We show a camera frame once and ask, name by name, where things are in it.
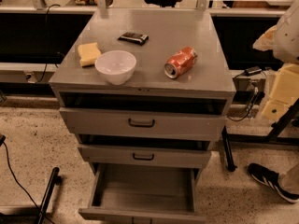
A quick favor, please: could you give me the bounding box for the black power adapter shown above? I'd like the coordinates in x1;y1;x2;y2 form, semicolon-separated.
245;66;262;77

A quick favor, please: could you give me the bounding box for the black cable on floor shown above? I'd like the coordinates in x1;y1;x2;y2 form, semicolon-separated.
0;133;55;224

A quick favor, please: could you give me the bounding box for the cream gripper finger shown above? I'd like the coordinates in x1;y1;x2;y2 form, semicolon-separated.
252;25;277;51
262;63;299;120

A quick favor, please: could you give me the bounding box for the black cable on wall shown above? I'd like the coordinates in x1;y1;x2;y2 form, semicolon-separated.
36;3;65;83

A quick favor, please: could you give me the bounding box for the grey open bottom drawer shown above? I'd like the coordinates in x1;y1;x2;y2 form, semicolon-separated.
78;164;206;224

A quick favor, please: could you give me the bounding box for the grey middle drawer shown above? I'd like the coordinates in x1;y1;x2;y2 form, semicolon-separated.
78;145;211;168

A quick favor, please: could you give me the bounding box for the red coke can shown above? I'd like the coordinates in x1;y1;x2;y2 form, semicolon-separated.
164;47;198;79

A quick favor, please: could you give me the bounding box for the dark snack bar packet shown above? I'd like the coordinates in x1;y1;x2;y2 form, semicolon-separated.
119;32;149;46

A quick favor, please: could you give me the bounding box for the black table leg left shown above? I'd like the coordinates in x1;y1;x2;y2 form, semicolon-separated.
35;167;62;224

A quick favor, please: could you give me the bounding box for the white bowl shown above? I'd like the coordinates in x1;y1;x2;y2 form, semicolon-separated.
94;50;136;85

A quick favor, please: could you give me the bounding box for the grey top drawer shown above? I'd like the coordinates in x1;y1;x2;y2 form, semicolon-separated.
60;107;225;141

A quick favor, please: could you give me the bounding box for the grey metal drawer cabinet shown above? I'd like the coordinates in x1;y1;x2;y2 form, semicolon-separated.
49;7;237;173

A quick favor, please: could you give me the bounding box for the yellow sponge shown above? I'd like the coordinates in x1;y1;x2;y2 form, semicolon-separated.
78;42;101;67

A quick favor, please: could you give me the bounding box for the black table frame right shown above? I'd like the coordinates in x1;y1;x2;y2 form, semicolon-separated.
221;99;299;172

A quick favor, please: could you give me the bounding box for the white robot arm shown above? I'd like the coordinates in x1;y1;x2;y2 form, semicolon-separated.
252;0;299;120

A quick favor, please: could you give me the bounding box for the black white sneaker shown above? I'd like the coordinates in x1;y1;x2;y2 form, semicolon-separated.
248;163;299;203

